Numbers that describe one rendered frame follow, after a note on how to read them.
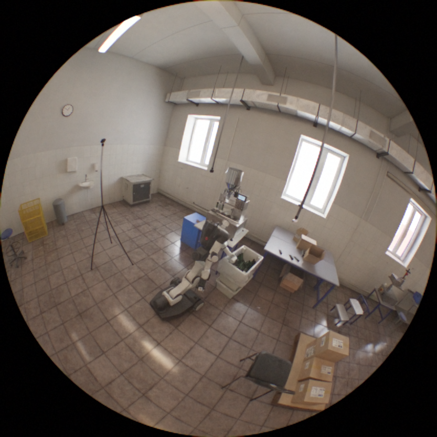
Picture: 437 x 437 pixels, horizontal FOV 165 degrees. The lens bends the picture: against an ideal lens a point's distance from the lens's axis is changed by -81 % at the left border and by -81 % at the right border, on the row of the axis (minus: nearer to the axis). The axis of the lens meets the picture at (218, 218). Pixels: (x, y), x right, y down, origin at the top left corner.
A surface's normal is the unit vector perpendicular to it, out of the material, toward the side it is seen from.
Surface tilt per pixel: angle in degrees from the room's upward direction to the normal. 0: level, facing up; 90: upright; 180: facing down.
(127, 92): 90
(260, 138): 90
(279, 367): 0
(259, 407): 0
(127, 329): 0
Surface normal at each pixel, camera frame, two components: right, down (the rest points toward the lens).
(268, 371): 0.24, -0.87
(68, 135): 0.83, 0.41
